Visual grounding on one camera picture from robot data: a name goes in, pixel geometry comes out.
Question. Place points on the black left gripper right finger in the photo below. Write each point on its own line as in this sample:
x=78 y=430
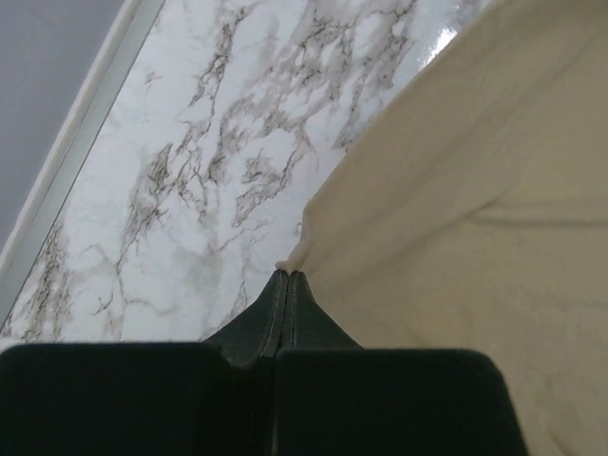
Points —
x=334 y=397

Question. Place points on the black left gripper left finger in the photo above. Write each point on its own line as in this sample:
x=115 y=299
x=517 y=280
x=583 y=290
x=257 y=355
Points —
x=154 y=398

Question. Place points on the beige t shirt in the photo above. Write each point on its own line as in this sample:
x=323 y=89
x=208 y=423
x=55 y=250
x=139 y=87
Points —
x=472 y=213

